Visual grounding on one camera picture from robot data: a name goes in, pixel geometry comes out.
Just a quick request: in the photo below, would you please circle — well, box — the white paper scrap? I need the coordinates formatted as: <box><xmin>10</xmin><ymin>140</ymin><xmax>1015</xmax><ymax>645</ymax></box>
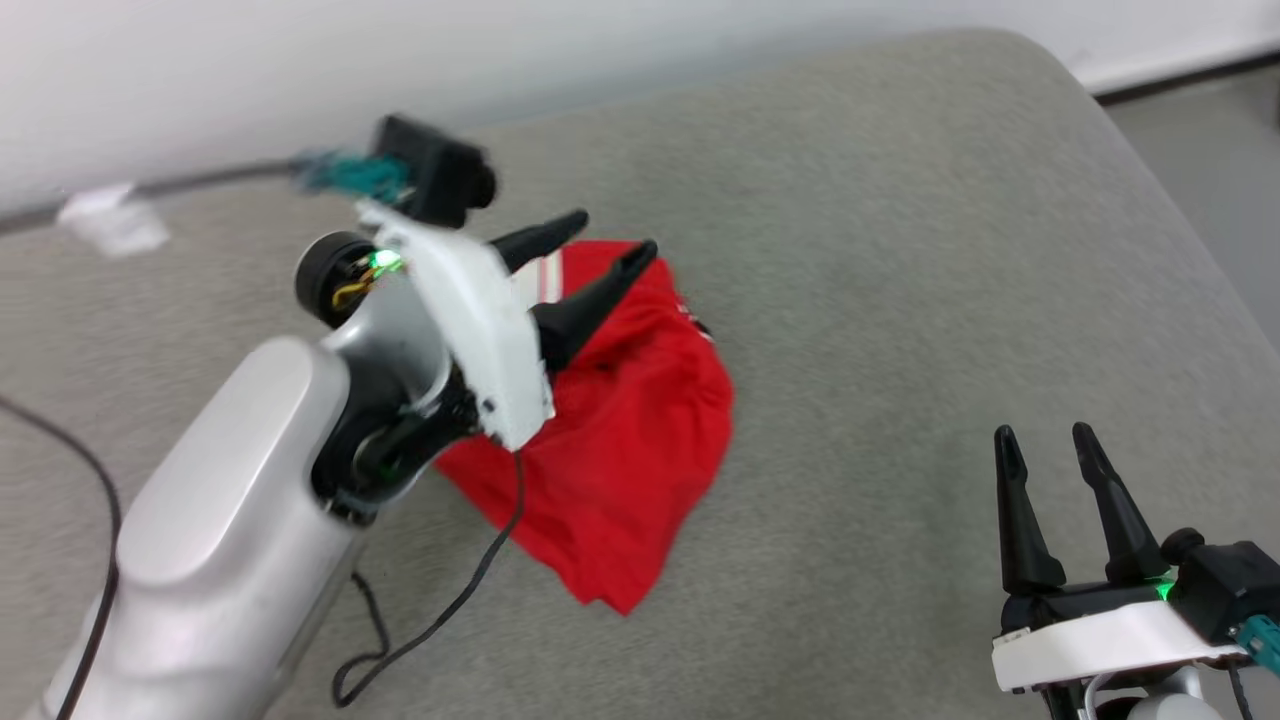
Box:
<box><xmin>57</xmin><ymin>183</ymin><xmax>172</xmax><ymax>258</ymax></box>

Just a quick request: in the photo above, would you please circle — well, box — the grey fabric sofa cushion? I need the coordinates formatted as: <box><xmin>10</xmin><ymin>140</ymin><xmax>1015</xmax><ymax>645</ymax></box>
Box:
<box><xmin>0</xmin><ymin>28</ymin><xmax>1280</xmax><ymax>720</ymax></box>

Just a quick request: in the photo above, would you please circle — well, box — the red and white shirt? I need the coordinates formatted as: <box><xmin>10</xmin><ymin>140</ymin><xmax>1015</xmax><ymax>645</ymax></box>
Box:
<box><xmin>432</xmin><ymin>238</ymin><xmax>736</xmax><ymax>617</ymax></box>

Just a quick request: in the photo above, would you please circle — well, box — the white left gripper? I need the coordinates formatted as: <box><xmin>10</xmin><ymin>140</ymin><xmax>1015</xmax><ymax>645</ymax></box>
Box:
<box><xmin>355</xmin><ymin>200</ymin><xmax>660</xmax><ymax>453</ymax></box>

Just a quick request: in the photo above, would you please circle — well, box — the teal camera connector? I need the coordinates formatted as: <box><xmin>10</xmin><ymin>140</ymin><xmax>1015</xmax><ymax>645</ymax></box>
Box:
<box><xmin>294</xmin><ymin>148</ymin><xmax>413</xmax><ymax>203</ymax></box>
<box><xmin>1234</xmin><ymin>614</ymin><xmax>1280</xmax><ymax>677</ymax></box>

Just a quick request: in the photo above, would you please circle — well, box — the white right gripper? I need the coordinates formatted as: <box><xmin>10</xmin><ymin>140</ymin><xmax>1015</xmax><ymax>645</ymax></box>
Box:
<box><xmin>990</xmin><ymin>421</ymin><xmax>1251</xmax><ymax>694</ymax></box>

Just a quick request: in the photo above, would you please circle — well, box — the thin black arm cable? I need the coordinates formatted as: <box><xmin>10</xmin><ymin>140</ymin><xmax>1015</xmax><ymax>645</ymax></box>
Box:
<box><xmin>0</xmin><ymin>396</ymin><xmax>123</xmax><ymax>720</ymax></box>
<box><xmin>332</xmin><ymin>448</ymin><xmax>528</xmax><ymax>709</ymax></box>

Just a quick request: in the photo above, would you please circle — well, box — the teal right camera connector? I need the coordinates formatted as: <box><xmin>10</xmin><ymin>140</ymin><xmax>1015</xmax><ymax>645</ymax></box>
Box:
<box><xmin>1234</xmin><ymin>614</ymin><xmax>1280</xmax><ymax>677</ymax></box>

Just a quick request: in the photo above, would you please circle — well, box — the teal left camera connector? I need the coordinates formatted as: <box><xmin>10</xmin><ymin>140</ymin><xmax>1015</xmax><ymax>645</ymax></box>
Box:
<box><xmin>294</xmin><ymin>148</ymin><xmax>413</xmax><ymax>203</ymax></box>

